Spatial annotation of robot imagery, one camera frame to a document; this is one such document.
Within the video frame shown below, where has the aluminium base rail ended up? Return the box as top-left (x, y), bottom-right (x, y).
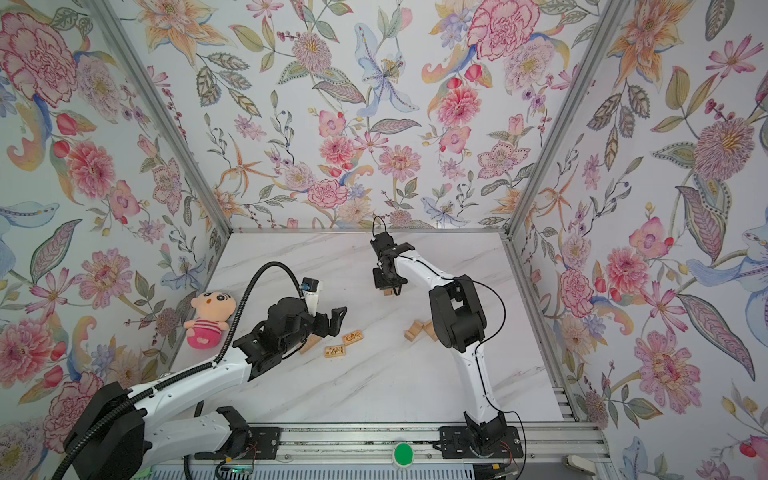
top-left (173, 422), bottom-right (607, 466)

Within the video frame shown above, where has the printed wood block lower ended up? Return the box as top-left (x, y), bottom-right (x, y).
top-left (324, 345), bottom-right (346, 359)

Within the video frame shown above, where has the printed wood block upper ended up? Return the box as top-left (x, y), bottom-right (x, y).
top-left (342, 330), bottom-right (364, 347)

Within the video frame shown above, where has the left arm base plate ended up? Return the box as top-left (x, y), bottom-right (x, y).
top-left (193, 427), bottom-right (282, 460)

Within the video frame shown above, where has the wood arch block right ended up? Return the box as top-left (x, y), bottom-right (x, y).
top-left (423, 321), bottom-right (438, 342)

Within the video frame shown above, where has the printed wood block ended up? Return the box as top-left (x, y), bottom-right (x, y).
top-left (324, 345), bottom-right (346, 359)
top-left (342, 330), bottom-right (364, 347)

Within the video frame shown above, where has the wood arch block left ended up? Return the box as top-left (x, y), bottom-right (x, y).
top-left (404, 320), bottom-right (424, 342)

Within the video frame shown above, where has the pink plush doll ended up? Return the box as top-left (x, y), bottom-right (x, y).
top-left (184, 291), bottom-right (236, 350)

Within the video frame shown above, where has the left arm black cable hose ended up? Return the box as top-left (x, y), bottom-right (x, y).
top-left (50, 260), bottom-right (301, 480)

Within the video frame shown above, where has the long wood block diagonal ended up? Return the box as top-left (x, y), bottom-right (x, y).
top-left (299, 334), bottom-right (322, 354)

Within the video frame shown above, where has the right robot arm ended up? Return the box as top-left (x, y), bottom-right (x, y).
top-left (373, 248), bottom-right (508, 458)

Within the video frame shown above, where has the wood arch block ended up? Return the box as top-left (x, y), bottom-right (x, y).
top-left (423, 321), bottom-right (438, 342)
top-left (404, 320), bottom-right (424, 342)

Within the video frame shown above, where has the green round button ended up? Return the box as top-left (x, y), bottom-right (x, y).
top-left (392, 442), bottom-right (415, 468)

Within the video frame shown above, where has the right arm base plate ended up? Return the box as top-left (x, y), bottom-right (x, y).
top-left (433, 426), bottom-right (524, 460)

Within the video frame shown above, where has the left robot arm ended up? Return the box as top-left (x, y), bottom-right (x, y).
top-left (53, 297), bottom-right (347, 479)

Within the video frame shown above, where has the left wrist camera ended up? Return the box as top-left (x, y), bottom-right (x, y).
top-left (300, 277), bottom-right (323, 316)

